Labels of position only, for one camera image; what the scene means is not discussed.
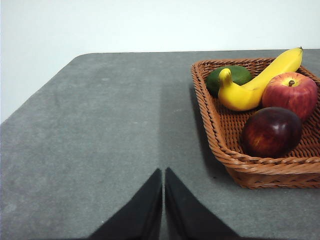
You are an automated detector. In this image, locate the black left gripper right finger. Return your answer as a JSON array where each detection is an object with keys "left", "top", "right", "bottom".
[{"left": 164, "top": 166, "right": 241, "bottom": 240}]

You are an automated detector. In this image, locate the red apple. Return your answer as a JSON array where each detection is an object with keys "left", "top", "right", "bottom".
[{"left": 261, "top": 72, "right": 318, "bottom": 123}]

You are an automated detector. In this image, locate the yellow banana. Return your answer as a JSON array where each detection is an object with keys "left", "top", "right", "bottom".
[{"left": 217, "top": 46, "right": 304, "bottom": 112}]

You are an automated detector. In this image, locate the green avocado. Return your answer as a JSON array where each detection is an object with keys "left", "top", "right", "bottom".
[{"left": 205, "top": 66, "right": 253, "bottom": 97}]

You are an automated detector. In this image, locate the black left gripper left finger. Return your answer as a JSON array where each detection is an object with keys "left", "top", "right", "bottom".
[{"left": 89, "top": 168, "right": 163, "bottom": 240}]

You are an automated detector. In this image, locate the brown wicker basket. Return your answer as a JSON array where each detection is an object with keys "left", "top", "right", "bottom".
[{"left": 191, "top": 57, "right": 320, "bottom": 190}]

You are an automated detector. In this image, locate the dark red plum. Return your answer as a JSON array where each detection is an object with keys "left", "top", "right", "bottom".
[{"left": 241, "top": 106, "right": 303, "bottom": 159}]

